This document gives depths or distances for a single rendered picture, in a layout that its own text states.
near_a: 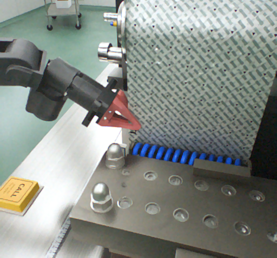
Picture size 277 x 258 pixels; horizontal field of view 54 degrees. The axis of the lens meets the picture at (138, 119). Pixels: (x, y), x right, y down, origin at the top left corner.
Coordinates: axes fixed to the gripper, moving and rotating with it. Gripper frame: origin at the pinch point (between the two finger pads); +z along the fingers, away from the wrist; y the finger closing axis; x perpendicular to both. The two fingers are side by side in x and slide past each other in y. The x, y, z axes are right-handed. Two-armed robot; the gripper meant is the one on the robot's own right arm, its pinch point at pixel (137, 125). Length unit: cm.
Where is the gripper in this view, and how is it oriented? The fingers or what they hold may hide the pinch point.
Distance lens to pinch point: 53.8
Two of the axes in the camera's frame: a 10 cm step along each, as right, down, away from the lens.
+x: 5.0, -6.4, -5.9
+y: -2.5, 5.5, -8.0
